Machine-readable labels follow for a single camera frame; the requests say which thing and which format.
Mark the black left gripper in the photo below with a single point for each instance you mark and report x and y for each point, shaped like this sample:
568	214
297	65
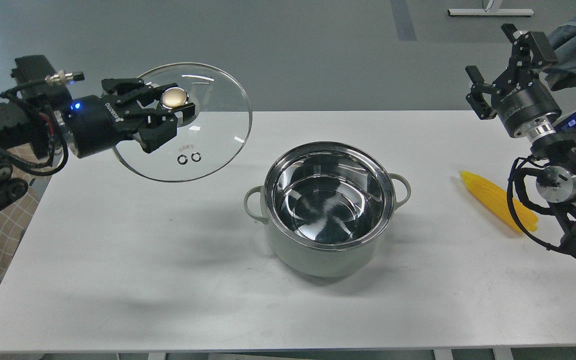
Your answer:
94	124

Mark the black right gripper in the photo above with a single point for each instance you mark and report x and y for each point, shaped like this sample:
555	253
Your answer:
517	96

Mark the glass pot lid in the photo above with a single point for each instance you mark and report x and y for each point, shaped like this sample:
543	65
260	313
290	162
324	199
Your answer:
204	143

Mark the yellow corn cob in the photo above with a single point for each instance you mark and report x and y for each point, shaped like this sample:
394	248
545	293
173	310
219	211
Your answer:
493	197

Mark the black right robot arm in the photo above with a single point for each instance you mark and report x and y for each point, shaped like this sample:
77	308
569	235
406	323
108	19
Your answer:
544	181

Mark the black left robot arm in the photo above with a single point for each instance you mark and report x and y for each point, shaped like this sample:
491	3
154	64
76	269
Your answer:
41	124

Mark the grey steel cooking pot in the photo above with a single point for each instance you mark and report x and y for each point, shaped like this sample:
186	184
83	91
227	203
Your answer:
324	206

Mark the white desk foot bar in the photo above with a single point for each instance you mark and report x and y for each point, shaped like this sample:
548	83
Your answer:
501	12

